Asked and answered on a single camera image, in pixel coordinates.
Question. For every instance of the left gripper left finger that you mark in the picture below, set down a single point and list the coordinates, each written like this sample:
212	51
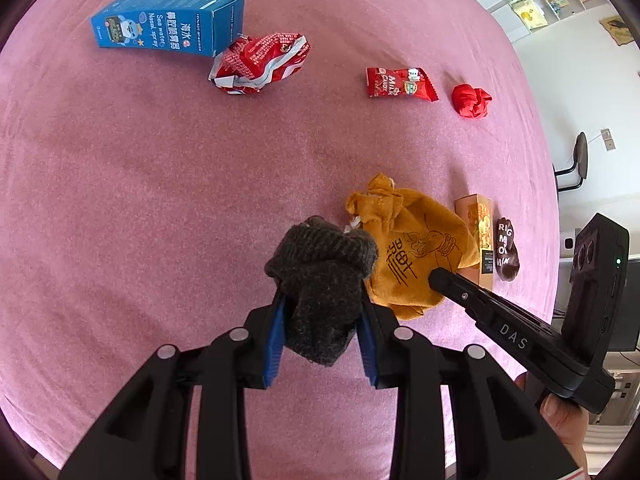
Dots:
143	432

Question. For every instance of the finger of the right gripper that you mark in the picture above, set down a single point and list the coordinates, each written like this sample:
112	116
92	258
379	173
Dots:
475	300

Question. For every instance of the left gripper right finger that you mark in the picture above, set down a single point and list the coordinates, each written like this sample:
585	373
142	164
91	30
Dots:
498	433

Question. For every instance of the dark grey knitted sock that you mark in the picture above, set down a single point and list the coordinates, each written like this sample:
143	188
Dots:
321	269

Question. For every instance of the person's right hand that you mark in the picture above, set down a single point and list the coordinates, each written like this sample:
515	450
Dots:
570	424

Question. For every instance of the dark brown printed wrapper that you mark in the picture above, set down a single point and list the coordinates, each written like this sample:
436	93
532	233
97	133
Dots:
507	262

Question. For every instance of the orange cosmetic carton box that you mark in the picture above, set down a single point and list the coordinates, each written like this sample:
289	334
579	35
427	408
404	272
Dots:
478	213

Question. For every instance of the black bar stool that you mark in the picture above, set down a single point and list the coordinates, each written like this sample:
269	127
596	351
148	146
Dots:
580	163

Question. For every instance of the crumpled red paper ball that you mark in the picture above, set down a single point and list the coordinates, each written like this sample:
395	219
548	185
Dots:
470	102

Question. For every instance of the red milk candy packet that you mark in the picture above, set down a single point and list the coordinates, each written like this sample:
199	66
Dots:
413	81

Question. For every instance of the crumpled red snack bag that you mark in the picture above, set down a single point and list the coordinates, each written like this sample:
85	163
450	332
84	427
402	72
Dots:
250	64

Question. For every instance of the mustard yellow drawstring pouch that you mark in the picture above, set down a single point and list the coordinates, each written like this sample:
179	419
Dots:
415	235

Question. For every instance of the yellow wall picture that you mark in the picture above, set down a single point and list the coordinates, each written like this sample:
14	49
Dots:
617	29

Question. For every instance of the white wall display shelf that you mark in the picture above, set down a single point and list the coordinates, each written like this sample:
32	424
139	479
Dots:
521	18

